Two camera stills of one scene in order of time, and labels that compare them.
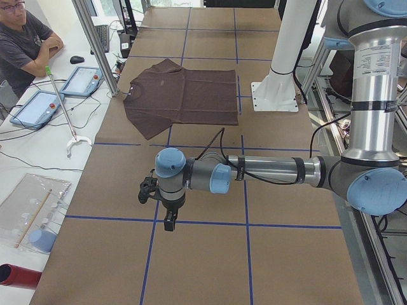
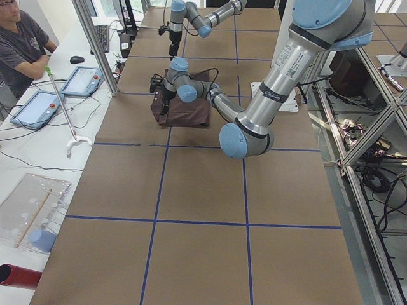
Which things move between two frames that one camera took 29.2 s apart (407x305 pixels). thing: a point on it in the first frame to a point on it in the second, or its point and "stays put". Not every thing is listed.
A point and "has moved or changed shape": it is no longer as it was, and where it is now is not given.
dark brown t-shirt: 168,94 has moved or changed shape
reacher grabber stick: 76,138 stays put
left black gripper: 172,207 to 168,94
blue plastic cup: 42,239 stays put
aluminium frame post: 94,40 stays put
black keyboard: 103,31 stays put
